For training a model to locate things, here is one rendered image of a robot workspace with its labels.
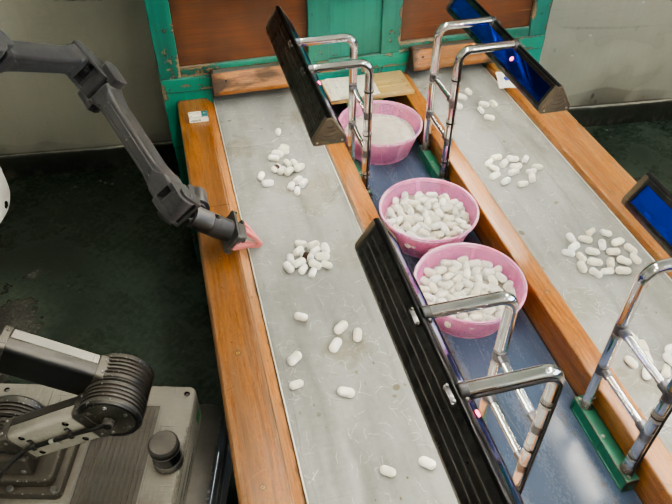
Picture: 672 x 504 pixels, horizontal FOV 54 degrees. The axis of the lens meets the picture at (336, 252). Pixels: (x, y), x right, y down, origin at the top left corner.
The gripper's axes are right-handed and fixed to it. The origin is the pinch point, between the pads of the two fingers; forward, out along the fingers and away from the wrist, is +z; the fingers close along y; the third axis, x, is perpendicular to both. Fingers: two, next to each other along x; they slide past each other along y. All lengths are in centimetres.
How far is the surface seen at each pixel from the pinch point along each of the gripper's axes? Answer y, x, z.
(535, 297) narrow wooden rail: -34, -38, 46
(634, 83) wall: 131, -91, 197
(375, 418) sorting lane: -55, -8, 12
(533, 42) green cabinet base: 76, -76, 84
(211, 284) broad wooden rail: -12.2, 7.8, -10.8
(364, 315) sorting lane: -28.4, -11.3, 16.2
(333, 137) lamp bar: -2.1, -35.3, -4.4
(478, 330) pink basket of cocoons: -38, -25, 36
